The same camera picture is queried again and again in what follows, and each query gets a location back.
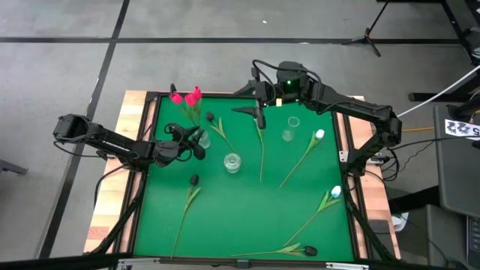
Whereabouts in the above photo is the printed number paper sign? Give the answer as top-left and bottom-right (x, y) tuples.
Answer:
(444, 118), (480, 142)

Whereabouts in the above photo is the black tripod stand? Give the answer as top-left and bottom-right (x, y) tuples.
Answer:
(340, 0), (391, 58)

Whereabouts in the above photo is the black diagonal strut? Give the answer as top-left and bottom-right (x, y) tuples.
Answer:
(343, 175), (399, 262)
(89, 175), (148, 257)

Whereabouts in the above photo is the black table frame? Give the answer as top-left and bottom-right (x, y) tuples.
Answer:
(114, 89), (373, 263)

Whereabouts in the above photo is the grey side table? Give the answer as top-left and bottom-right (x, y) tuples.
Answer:
(433, 103), (480, 219)

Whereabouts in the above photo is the grey metal foot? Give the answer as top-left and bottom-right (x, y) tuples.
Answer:
(0, 158), (29, 176)

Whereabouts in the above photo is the tall clear glass vase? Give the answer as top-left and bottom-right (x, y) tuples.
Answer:
(281, 115), (301, 143)

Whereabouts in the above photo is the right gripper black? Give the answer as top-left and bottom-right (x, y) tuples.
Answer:
(231, 61), (314, 131)

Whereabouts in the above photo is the green felt mat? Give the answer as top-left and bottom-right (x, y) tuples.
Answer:
(133, 95), (356, 263)

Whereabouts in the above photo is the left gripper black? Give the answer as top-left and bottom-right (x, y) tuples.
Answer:
(152, 125), (206, 168)

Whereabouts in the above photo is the person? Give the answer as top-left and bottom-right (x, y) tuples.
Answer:
(461, 26), (480, 67)

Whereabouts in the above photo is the black frame beam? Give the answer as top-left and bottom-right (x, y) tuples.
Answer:
(0, 253), (480, 270)

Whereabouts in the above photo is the red artificial tulip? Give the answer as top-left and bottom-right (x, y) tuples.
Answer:
(169, 92), (206, 140)
(191, 85), (206, 140)
(184, 93), (206, 140)

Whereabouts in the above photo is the white plastic object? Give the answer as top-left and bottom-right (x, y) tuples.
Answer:
(391, 211), (410, 233)

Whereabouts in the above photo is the white artificial tulip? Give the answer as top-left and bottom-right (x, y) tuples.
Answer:
(254, 118), (266, 184)
(278, 128), (326, 189)
(283, 185), (343, 248)

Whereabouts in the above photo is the thick white cable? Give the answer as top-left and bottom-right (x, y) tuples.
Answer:
(396, 64), (480, 118)

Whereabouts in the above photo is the round clear glass vase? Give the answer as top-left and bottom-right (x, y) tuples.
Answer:
(223, 152), (242, 175)

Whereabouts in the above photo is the orange-yellow cable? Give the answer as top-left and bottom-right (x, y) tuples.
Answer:
(401, 126), (435, 134)

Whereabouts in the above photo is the small clear glass vase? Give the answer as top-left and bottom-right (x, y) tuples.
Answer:
(197, 129), (212, 149)

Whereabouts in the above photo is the black artificial tulip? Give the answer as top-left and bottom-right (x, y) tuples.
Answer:
(229, 242), (319, 258)
(205, 111), (247, 167)
(170, 173), (203, 260)

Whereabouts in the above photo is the laptop with lit screen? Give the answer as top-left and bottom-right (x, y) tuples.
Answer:
(466, 215), (480, 268)

